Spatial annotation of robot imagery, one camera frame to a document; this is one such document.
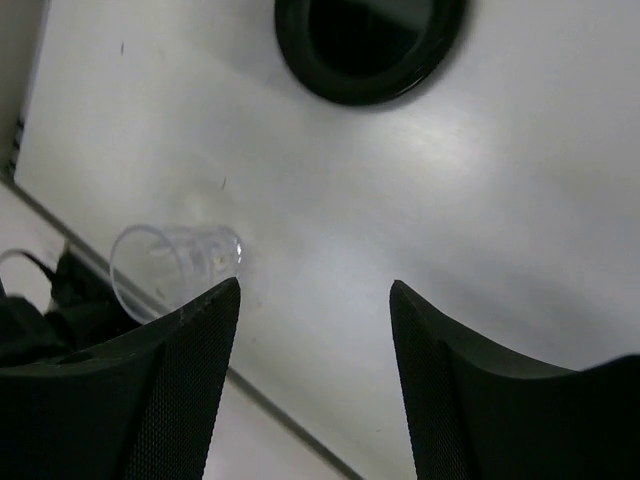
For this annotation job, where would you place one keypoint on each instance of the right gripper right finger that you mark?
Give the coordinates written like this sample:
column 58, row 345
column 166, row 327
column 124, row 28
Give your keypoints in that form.
column 478, row 410

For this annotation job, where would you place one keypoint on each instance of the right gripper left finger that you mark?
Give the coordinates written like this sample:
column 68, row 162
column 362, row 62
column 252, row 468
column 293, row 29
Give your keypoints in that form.
column 142, row 405

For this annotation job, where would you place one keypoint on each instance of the clear plastic cup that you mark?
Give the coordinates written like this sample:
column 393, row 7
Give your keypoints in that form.
column 155, row 270

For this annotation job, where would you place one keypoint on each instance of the black round plate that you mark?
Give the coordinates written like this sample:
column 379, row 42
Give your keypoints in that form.
column 362, row 53

